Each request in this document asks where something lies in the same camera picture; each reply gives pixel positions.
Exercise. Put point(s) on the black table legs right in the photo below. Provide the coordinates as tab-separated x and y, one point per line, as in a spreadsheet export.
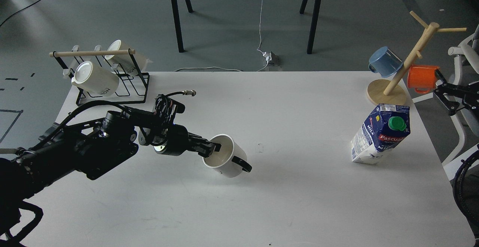
313	24

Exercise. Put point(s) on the white mug with black handle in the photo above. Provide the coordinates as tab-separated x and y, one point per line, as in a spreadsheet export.
231	160

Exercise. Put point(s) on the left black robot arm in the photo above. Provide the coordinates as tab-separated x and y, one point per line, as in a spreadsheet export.
93	139

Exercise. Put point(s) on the orange mug on tree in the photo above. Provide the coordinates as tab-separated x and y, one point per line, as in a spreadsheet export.
422	78

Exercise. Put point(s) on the blue milk carton green cap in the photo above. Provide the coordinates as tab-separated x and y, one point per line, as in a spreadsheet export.
385	127

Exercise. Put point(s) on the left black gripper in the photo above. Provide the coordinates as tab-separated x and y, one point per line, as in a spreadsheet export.
179	140

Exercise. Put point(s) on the grey power adapter on floor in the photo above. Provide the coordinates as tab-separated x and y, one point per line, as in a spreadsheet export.
271	59

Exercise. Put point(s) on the wooden mug tree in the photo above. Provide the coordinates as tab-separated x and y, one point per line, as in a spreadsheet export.
389	91

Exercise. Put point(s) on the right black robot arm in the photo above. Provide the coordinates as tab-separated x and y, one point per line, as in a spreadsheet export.
468	94

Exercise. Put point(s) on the blue mug on tree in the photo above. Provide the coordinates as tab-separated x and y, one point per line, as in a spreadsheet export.
385	62

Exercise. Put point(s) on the white cup on rack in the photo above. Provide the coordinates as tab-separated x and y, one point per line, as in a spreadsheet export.
95	80
125	60

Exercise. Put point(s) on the white cup front on rack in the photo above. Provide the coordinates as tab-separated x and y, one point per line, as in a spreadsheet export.
95	80

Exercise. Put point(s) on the black wire cup rack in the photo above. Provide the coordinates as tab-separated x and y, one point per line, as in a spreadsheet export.
131	89

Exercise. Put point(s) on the white cup rear on rack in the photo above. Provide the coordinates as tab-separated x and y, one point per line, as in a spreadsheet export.
125	60

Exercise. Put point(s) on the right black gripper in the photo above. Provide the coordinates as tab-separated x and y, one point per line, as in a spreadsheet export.
444	90

